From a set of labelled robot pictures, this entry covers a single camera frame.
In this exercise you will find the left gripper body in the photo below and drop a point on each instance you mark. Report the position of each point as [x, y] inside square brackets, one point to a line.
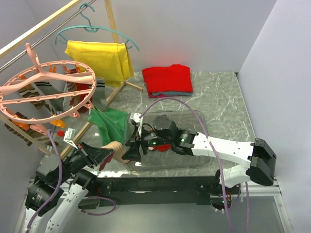
[77, 160]

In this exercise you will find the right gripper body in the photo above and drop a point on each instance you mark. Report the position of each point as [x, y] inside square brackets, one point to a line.
[146, 139]

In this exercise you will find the purple striped beige sock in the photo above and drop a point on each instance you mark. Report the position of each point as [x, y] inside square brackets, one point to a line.
[119, 151]

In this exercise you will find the red christmas sock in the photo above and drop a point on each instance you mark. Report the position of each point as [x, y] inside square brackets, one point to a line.
[160, 148]

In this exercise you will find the brown striped sock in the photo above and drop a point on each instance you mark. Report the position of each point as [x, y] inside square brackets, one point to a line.
[47, 89]

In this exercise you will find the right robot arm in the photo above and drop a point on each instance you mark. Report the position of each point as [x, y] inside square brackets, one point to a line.
[255, 161]

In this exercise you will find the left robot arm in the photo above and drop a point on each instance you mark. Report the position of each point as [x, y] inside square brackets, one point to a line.
[60, 186]

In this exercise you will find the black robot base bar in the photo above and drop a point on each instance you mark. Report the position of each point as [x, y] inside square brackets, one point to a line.
[158, 190]

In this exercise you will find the pink round clip hanger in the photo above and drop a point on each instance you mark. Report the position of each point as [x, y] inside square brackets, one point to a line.
[62, 86]

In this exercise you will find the teal plastic hanger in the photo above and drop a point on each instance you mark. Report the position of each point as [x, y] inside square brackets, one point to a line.
[90, 28]

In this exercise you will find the clear plastic tray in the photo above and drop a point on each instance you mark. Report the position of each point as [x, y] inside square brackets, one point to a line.
[157, 160]

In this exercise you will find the green cloth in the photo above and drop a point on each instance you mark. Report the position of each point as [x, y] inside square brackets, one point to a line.
[112, 124]

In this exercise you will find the grey folded shirt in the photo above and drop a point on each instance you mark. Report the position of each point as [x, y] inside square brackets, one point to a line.
[167, 94]

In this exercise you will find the red folded shirt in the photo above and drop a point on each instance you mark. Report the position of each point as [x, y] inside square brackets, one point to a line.
[175, 78]

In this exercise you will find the yellow cloth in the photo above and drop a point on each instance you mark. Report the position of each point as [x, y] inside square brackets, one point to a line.
[110, 61]

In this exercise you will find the metal hanging rod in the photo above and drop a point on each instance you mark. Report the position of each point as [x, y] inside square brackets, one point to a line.
[48, 32]

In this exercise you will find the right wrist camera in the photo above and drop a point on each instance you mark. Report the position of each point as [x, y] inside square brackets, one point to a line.
[137, 119]

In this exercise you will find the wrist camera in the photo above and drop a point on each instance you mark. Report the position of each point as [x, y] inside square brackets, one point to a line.
[68, 136]
[137, 119]

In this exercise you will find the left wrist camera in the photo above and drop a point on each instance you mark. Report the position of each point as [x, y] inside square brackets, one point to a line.
[68, 136]

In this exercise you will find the aluminium rail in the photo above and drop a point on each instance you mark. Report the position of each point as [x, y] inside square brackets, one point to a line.
[254, 190]

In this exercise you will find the wooden clothes rack frame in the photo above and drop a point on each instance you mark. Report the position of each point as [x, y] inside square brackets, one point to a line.
[43, 148]

